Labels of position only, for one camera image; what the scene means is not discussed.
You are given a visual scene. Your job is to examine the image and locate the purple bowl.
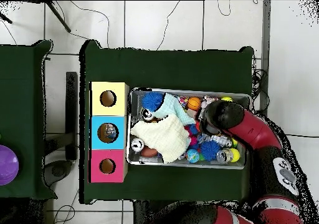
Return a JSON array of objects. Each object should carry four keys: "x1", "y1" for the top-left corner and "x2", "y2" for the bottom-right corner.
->
[{"x1": 0, "y1": 144, "x2": 20, "y2": 186}]

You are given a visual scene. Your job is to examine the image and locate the black floor cable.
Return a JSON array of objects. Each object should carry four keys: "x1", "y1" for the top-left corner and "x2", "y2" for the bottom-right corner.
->
[{"x1": 286, "y1": 133, "x2": 319, "y2": 139}]

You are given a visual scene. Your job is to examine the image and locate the black tripod leg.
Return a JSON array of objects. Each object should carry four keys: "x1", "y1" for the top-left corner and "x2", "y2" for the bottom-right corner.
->
[
  {"x1": 0, "y1": 12, "x2": 13, "y2": 24},
  {"x1": 44, "y1": 1, "x2": 72, "y2": 33}
]

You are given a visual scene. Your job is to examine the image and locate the wooden box with three holes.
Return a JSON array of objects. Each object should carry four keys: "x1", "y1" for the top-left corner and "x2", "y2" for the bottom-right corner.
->
[{"x1": 88, "y1": 81, "x2": 130, "y2": 183}]

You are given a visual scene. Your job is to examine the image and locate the mint waffle cloth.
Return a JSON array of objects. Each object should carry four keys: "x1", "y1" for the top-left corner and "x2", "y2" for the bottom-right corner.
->
[{"x1": 153, "y1": 92, "x2": 196, "y2": 125}]

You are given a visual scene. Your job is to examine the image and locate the small orange basketball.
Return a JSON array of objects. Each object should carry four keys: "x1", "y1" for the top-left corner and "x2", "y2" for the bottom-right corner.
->
[{"x1": 186, "y1": 96, "x2": 202, "y2": 111}]

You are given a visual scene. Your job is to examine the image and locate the blue green globe ball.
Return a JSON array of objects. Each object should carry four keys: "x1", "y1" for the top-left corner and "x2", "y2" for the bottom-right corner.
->
[{"x1": 185, "y1": 149, "x2": 201, "y2": 164}]

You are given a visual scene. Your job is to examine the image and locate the grey stand foot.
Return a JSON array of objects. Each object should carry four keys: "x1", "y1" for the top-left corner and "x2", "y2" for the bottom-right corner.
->
[{"x1": 41, "y1": 159, "x2": 74, "y2": 187}]

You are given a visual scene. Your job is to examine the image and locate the blue furry monster toy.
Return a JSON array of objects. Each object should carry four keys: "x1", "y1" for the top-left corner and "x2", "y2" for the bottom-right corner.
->
[{"x1": 141, "y1": 91, "x2": 164, "y2": 110}]

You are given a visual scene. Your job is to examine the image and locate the shallow wire mesh bin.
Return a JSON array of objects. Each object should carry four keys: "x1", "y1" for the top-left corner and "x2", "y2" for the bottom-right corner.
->
[{"x1": 126, "y1": 87, "x2": 252, "y2": 170}]

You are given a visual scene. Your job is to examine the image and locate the cream waffle cloth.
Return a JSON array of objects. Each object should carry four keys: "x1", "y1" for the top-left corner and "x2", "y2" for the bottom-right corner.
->
[{"x1": 130, "y1": 114, "x2": 191, "y2": 164}]

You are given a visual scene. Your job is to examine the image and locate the dark green side table cloth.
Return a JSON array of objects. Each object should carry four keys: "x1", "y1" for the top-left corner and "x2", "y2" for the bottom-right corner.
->
[{"x1": 0, "y1": 39, "x2": 58, "y2": 200}]

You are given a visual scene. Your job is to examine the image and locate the blue spiky rubber ball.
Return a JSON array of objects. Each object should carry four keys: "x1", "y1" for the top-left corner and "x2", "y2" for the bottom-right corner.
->
[{"x1": 199, "y1": 140, "x2": 221, "y2": 162}]

